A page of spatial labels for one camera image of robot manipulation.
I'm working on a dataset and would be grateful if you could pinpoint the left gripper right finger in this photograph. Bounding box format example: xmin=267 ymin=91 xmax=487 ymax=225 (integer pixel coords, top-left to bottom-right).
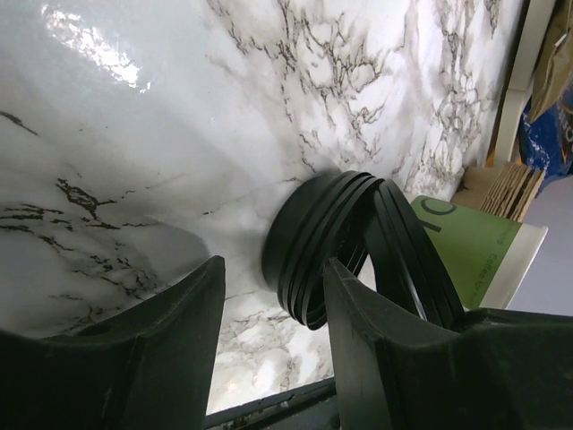
xmin=324 ymin=260 xmax=572 ymax=429

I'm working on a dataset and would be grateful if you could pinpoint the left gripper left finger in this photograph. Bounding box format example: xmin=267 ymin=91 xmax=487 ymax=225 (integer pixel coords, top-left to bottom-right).
xmin=1 ymin=256 xmax=226 ymax=429

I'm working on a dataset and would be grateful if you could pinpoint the single green paper cup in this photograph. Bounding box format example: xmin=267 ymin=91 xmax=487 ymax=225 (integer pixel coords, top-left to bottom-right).
xmin=406 ymin=194 xmax=548 ymax=309

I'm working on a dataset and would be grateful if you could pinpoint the black plastic lid stack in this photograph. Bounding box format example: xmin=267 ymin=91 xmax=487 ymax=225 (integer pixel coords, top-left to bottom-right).
xmin=261 ymin=171 xmax=383 ymax=331

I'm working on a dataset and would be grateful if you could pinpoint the single black plastic lid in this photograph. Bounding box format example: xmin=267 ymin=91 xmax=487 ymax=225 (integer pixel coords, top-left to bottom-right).
xmin=365 ymin=180 xmax=465 ymax=329

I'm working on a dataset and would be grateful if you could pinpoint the rear brown pulp cup carrier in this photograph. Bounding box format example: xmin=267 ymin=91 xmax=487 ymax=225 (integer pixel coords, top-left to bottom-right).
xmin=451 ymin=162 xmax=545 ymax=221

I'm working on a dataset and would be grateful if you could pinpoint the blue doritos chips bag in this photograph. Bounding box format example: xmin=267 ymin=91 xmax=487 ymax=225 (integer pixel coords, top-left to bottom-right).
xmin=518 ymin=97 xmax=572 ymax=180

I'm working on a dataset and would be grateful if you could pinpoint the cream black tiered shelf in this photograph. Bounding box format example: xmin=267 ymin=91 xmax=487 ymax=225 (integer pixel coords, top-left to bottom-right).
xmin=485 ymin=0 xmax=555 ymax=167

